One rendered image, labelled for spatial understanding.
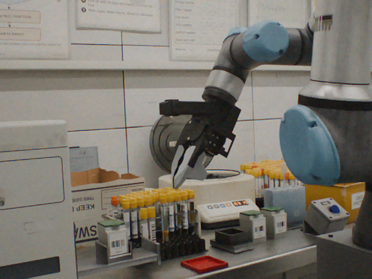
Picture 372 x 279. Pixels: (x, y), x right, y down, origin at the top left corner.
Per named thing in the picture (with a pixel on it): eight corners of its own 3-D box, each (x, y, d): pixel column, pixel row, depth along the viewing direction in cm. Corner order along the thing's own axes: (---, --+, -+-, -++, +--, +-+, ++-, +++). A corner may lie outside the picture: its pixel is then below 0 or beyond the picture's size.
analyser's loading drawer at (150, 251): (55, 287, 83) (53, 257, 83) (43, 276, 89) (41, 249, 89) (161, 264, 94) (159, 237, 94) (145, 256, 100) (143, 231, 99)
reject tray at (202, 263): (199, 274, 94) (199, 269, 94) (180, 265, 99) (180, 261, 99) (228, 266, 97) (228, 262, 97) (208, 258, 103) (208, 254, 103)
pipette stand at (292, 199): (276, 232, 122) (275, 191, 122) (261, 226, 129) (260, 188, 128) (309, 226, 126) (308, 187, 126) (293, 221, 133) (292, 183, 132)
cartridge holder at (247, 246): (234, 254, 106) (233, 237, 105) (210, 245, 113) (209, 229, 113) (254, 249, 108) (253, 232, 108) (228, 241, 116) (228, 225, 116)
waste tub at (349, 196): (344, 225, 125) (344, 186, 125) (303, 218, 136) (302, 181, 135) (374, 216, 133) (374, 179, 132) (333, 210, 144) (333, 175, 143)
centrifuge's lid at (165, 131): (150, 104, 153) (142, 108, 161) (157, 187, 151) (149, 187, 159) (213, 102, 161) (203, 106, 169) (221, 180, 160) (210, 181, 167)
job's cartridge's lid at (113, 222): (107, 229, 89) (107, 226, 89) (97, 224, 93) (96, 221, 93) (127, 225, 91) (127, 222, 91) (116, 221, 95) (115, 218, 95)
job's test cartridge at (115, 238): (108, 263, 89) (107, 228, 89) (99, 257, 93) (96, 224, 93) (129, 258, 92) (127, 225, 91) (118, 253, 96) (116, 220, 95)
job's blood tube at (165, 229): (165, 252, 108) (163, 207, 107) (162, 251, 109) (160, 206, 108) (170, 251, 108) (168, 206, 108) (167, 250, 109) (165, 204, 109)
